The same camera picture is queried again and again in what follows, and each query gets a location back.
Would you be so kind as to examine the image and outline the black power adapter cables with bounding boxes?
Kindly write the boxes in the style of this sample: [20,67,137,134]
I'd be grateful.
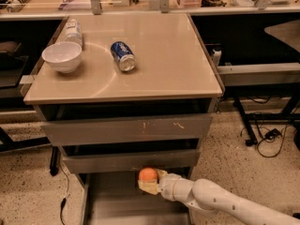
[239,122,290,158]

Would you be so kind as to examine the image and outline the black spring tool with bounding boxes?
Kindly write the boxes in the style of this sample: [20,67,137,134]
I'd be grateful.
[7,0,31,13]

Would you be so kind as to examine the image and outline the white ceramic bowl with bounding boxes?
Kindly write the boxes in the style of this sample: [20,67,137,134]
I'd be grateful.
[41,41,82,73]

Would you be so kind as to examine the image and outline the orange fruit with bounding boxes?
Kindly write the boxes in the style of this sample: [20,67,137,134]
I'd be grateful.
[139,168,158,182]

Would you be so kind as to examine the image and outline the clear plastic water bottle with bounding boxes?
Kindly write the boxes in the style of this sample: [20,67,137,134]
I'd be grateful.
[65,19,83,46]

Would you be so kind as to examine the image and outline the grey drawer cabinet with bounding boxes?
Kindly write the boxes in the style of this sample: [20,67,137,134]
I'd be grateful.
[20,12,226,225]

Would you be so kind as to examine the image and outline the top grey drawer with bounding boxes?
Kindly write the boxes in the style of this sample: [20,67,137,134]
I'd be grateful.
[42,113,212,146]

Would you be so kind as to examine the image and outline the middle grey drawer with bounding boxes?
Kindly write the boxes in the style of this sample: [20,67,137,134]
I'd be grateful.
[63,149,200,173]

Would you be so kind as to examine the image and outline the bottom grey drawer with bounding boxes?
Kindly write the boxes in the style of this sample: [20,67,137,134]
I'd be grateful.
[81,172,194,225]

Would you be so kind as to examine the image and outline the blue soda can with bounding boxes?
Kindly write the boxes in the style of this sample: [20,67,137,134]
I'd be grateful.
[111,41,136,72]

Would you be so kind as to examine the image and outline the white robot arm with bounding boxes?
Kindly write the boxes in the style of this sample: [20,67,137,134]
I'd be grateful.
[138,168,300,225]

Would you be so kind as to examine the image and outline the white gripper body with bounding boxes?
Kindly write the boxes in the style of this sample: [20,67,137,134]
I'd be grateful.
[158,173,181,202]

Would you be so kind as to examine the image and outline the black floor cable left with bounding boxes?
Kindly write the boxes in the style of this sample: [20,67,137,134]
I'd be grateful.
[59,164,71,225]

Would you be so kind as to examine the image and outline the grey drawer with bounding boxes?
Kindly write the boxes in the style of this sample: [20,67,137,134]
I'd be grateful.
[81,172,194,225]
[42,113,212,146]
[63,149,200,173]

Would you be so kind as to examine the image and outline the black desk leg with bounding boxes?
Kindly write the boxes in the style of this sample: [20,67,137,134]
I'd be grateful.
[233,97,258,146]

